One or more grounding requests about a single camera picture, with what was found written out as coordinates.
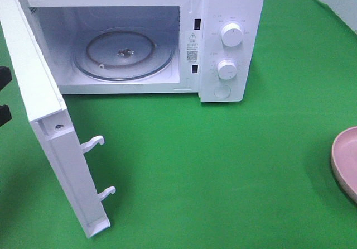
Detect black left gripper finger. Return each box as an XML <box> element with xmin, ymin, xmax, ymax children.
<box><xmin>0</xmin><ymin>104</ymin><xmax>12</xmax><ymax>126</ymax></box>
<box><xmin>0</xmin><ymin>66</ymin><xmax>12</xmax><ymax>90</ymax></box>

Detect white microwave door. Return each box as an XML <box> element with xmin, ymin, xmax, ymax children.
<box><xmin>1</xmin><ymin>0</ymin><xmax>115</xmax><ymax>238</ymax></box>

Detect white door release button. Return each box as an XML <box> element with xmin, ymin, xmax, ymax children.
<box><xmin>214</xmin><ymin>85</ymin><xmax>231</xmax><ymax>99</ymax></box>

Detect white timer knob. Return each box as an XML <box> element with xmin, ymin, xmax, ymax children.
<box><xmin>217</xmin><ymin>60</ymin><xmax>238</xmax><ymax>80</ymax></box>

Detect pink round plate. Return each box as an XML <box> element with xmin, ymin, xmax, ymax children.
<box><xmin>331</xmin><ymin>126</ymin><xmax>356</xmax><ymax>203</ymax></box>

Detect glass microwave turntable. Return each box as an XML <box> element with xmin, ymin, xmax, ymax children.
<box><xmin>73</xmin><ymin>27</ymin><xmax>178</xmax><ymax>82</ymax></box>

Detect white microwave oven body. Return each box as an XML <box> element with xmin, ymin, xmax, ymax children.
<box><xmin>1</xmin><ymin>0</ymin><xmax>263</xmax><ymax>102</ymax></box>

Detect white upper power knob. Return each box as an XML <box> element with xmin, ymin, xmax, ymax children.
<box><xmin>220</xmin><ymin>22</ymin><xmax>243</xmax><ymax>47</ymax></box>

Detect green table cloth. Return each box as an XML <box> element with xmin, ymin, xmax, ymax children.
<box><xmin>1</xmin><ymin>0</ymin><xmax>356</xmax><ymax>248</ymax></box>

